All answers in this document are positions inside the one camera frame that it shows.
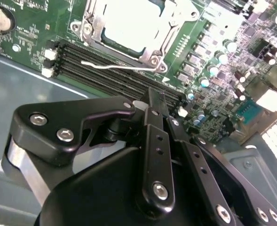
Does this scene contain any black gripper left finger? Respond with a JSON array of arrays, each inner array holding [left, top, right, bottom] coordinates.
[[0, 87, 177, 214]]

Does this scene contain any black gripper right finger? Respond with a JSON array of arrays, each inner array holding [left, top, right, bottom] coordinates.
[[166, 117, 277, 226]]

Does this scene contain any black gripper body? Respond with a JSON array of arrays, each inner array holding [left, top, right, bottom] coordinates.
[[34, 147, 226, 226]]

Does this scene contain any metal socket cover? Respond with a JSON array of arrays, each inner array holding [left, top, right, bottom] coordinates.
[[88, 0, 179, 62]]

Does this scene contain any silver CPU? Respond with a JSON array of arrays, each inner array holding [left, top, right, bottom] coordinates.
[[100, 0, 167, 54]]

